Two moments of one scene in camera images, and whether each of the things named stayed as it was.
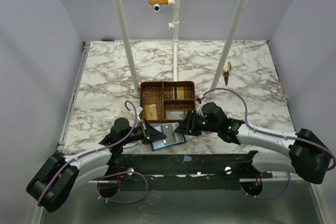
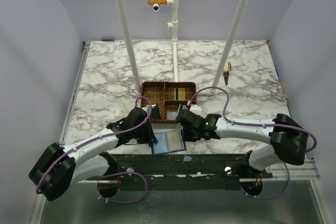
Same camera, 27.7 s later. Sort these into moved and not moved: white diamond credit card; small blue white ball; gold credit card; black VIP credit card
Moved: black VIP credit card
Not moved: gold credit card; small blue white ball; white diamond credit card
